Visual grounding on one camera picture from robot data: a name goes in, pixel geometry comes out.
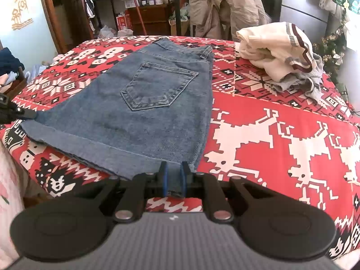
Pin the red broom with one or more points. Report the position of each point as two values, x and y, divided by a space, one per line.
140 17

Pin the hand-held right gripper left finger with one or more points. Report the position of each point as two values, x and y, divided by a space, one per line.
166 180

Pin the printed white plastic bag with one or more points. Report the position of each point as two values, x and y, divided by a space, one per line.
105 32

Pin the dark wooden door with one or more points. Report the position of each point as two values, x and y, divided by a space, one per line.
70 14

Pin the dark blue knit cloth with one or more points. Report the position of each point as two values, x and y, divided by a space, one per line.
9 60

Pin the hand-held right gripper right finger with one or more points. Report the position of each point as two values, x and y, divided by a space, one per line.
184 180

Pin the hanging beige cloth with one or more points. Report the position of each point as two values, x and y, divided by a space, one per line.
329 2

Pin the black desk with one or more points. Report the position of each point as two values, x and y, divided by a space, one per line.
175 5

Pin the white knit sweater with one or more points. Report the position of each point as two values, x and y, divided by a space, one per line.
275 45

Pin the red patterned blanket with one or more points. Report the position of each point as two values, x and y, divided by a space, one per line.
281 118

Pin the plain white plastic bag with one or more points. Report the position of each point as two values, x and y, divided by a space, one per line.
125 33

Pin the wooden dresser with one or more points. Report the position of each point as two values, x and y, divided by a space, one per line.
154 17

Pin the red printed box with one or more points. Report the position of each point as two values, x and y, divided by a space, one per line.
121 22
128 21

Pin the blue denim shorts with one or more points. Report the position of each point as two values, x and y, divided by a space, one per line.
135 112

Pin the small Christmas tree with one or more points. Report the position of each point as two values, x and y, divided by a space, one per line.
332 53

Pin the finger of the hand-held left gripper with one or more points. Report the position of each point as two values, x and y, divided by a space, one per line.
17 114

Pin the grey garment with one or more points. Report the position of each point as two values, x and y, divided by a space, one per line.
303 87

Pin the pile of pale clothes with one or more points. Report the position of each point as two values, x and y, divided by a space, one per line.
7 78

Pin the yellow cardboard box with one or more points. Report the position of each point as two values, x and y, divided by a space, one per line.
180 28

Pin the gold wall decoration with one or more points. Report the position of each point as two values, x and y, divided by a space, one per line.
21 11

